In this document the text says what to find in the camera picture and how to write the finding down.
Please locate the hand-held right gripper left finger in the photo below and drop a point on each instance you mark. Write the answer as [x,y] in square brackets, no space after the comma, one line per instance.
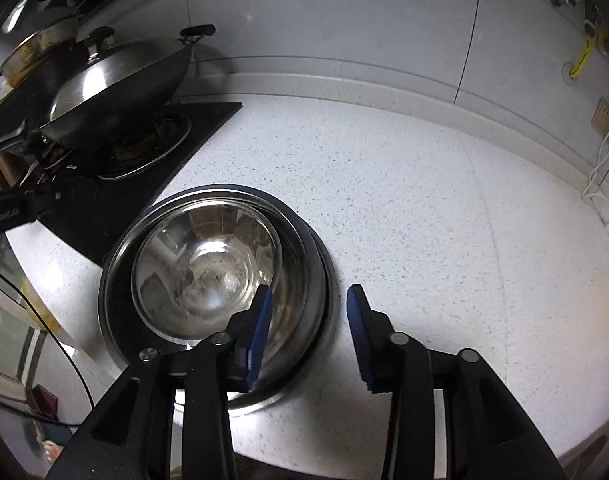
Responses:
[259,330]

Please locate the steel cooking pot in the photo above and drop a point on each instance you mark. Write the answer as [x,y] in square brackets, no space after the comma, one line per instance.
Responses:
[34,50]

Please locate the large steel bowl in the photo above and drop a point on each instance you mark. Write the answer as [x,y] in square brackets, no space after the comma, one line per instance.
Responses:
[299,280]

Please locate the large patterned steel plate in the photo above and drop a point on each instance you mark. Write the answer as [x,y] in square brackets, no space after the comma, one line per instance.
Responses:
[224,188]

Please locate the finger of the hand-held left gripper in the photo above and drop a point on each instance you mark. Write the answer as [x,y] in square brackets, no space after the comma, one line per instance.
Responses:
[42,202]

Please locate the steel wok lid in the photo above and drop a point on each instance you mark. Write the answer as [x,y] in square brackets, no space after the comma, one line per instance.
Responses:
[99,80]

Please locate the dark red box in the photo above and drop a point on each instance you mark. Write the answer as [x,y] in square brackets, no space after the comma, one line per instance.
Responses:
[44,399]

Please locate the black wok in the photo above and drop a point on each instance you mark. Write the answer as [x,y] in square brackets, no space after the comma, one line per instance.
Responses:
[134,90]

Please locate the beige wall socket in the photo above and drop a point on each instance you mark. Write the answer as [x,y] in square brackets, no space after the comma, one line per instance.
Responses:
[603,115]

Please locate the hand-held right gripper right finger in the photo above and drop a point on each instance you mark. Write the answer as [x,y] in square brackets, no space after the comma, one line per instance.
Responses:
[357,335]

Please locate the black glass gas stove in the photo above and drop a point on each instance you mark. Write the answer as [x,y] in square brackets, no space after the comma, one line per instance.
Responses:
[204,120]

